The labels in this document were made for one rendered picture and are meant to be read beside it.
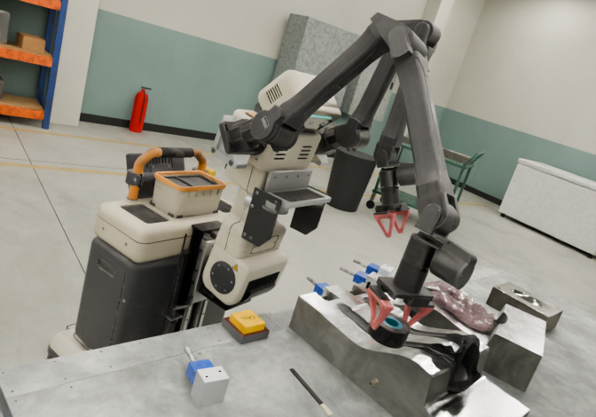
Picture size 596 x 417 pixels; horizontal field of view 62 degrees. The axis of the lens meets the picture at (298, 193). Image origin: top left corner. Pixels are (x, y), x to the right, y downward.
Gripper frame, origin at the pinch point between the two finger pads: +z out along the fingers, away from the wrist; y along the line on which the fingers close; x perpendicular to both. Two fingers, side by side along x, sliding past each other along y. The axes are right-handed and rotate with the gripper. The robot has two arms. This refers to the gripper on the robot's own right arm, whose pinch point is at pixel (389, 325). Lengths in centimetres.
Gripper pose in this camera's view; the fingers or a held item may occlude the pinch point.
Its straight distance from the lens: 105.4
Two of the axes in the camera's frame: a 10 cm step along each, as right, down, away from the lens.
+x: -4.0, -3.8, 8.3
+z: -3.0, 9.1, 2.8
